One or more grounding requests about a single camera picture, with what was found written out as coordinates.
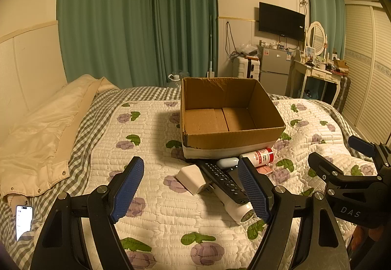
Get clear plastic bag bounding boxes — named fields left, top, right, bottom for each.
left=238, top=42, right=260, bottom=58

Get white suitcase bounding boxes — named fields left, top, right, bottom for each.
left=234, top=56, right=260, bottom=79

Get white vanity table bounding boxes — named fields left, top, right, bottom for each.
left=288, top=58, right=344, bottom=106

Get grey fridge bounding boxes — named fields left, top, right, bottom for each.
left=259, top=45, right=295, bottom=97

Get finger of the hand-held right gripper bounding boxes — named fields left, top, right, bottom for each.
left=348, top=135, right=382, bottom=161
left=307, top=152, right=347, bottom=185

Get cream duvet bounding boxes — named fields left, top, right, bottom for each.
left=0, top=74, right=121, bottom=198

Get white oval mirror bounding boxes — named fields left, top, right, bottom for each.
left=306, top=21, right=327, bottom=57

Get wall cables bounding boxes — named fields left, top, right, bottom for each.
left=225, top=21, right=242, bottom=59

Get person's right hand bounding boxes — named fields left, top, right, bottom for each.
left=351, top=224, right=371, bottom=254

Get white slatted wardrobe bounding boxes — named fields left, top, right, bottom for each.
left=343, top=2, right=391, bottom=136

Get teal basket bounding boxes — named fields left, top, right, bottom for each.
left=301, top=78, right=325, bottom=101

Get white mop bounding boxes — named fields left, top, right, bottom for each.
left=207, top=15, right=216, bottom=79

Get white charger adapter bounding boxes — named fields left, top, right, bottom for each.
left=176, top=165, right=212, bottom=196

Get brown cardboard box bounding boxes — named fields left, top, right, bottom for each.
left=180, top=77, right=287, bottom=159

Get smartphone with lit screen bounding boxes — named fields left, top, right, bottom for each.
left=15, top=204, right=33, bottom=242

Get dark checked suitcase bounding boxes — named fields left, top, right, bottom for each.
left=332, top=76, right=351, bottom=112

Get pale blue earbud case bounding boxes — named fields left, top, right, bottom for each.
left=216, top=157, right=239, bottom=169

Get white floral quilt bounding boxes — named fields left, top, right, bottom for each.
left=69, top=98, right=381, bottom=270

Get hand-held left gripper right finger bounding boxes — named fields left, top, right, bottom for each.
left=237, top=157, right=352, bottom=270

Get white bottle with red cap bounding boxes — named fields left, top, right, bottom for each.
left=239, top=148, right=274, bottom=168

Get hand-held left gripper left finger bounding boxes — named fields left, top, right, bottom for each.
left=30, top=156, right=145, bottom=270

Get black wall television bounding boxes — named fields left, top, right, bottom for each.
left=259, top=2, right=306, bottom=42

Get black remote control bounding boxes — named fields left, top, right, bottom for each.
left=198, top=161, right=248, bottom=205

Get wide green curtain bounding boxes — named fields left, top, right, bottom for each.
left=56, top=0, right=159, bottom=87

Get clear water jug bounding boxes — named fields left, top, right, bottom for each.
left=168, top=70, right=190, bottom=88

